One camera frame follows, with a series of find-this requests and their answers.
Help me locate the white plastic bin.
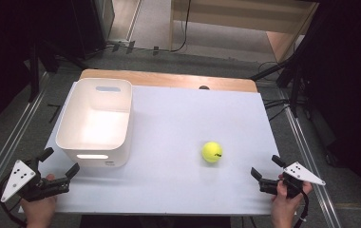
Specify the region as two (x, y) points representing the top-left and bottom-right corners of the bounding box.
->
(55, 78), (133, 168)

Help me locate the dark cabinet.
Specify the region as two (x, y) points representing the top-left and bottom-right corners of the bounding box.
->
(68, 0), (116, 60)

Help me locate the black hanging cable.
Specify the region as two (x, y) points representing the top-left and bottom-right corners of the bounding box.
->
(168, 0), (192, 53)

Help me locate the yellow tennis ball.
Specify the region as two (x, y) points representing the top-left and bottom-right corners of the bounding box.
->
(201, 141), (223, 163)

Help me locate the person's right hand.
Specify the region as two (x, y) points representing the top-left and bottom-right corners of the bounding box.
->
(270, 173), (314, 228)

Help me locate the wooden table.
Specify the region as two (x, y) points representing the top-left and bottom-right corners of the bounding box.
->
(79, 68), (258, 94)

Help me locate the black stand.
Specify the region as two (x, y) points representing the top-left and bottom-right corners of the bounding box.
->
(249, 0), (338, 119)
(26, 37), (89, 104)

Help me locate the metal floor rail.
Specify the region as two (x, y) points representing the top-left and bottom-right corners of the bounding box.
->
(277, 88), (343, 228)
(0, 71), (50, 215)

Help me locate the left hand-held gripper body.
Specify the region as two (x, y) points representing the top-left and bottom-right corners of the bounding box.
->
(0, 158), (71, 203)

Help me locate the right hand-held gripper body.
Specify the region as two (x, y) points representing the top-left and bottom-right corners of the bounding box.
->
(258, 161), (327, 200)

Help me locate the person's left hand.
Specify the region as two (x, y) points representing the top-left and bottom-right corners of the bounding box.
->
(20, 173), (58, 228)

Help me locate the wooden shelf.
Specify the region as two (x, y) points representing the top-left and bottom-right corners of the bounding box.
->
(168, 0), (319, 64)

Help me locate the white board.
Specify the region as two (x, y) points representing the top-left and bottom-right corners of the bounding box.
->
(18, 82), (285, 217)

